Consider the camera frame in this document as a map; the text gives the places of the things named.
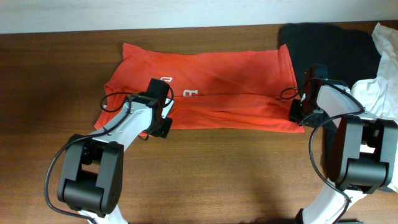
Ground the red t-shirt white print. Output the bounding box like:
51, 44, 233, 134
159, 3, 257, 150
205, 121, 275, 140
95, 44, 304, 133

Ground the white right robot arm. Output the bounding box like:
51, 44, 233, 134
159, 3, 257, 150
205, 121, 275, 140
289, 65, 397, 224

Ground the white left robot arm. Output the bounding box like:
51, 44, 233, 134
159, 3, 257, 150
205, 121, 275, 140
57, 78, 174, 223

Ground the black garment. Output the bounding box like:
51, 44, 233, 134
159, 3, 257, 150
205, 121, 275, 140
277, 22, 382, 175

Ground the white garment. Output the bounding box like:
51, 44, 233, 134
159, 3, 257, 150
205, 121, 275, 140
351, 24, 397, 194

